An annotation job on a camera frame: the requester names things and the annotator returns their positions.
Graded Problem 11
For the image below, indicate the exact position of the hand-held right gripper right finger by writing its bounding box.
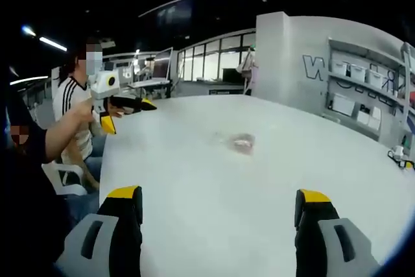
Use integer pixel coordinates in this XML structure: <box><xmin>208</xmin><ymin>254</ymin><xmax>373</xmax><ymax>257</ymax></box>
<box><xmin>294</xmin><ymin>188</ymin><xmax>383</xmax><ymax>277</ymax></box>

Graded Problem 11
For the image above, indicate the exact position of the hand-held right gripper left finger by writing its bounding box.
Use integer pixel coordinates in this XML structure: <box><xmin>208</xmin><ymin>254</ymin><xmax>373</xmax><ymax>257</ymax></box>
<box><xmin>54</xmin><ymin>185</ymin><xmax>144</xmax><ymax>277</ymax></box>

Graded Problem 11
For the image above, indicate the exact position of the clear resealable bag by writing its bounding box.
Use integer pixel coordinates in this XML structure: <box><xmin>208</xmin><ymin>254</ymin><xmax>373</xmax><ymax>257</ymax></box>
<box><xmin>217</xmin><ymin>132</ymin><xmax>257</xmax><ymax>157</ymax></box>

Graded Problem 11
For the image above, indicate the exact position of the computer monitor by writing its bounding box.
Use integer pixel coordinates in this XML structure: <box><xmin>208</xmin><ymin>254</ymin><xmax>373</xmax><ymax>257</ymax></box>
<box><xmin>152</xmin><ymin>50</ymin><xmax>173</xmax><ymax>80</ymax></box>

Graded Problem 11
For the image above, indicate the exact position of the white plastic chair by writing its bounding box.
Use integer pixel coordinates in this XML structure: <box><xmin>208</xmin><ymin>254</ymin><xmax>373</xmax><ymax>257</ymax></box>
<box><xmin>41</xmin><ymin>161</ymin><xmax>89</xmax><ymax>197</ymax></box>

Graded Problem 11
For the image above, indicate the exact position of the long ceiling light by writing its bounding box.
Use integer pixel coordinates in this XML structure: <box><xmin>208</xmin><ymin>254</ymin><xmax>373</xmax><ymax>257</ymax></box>
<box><xmin>38</xmin><ymin>36</ymin><xmax>69</xmax><ymax>53</ymax></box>

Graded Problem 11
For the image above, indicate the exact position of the person's dark sleeve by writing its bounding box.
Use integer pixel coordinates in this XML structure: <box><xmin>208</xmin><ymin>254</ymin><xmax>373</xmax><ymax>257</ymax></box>
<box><xmin>0</xmin><ymin>62</ymin><xmax>74</xmax><ymax>277</ymax></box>

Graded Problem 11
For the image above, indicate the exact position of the white device with yellow tips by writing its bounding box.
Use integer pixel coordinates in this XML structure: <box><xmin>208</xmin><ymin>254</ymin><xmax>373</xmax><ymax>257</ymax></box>
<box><xmin>387</xmin><ymin>145</ymin><xmax>415</xmax><ymax>171</ymax></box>

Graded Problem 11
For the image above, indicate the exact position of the white storage bin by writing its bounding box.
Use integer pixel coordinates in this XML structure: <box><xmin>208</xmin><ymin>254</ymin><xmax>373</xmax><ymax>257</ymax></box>
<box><xmin>350</xmin><ymin>64</ymin><xmax>369</xmax><ymax>83</ymax></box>
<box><xmin>366</xmin><ymin>69</ymin><xmax>390</xmax><ymax>90</ymax></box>
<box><xmin>330</xmin><ymin>60</ymin><xmax>351</xmax><ymax>77</ymax></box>

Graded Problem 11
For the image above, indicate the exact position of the grey wall shelf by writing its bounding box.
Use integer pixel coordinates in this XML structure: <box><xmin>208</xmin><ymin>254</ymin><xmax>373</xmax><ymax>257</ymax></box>
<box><xmin>326</xmin><ymin>37</ymin><xmax>415</xmax><ymax>150</ymax></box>

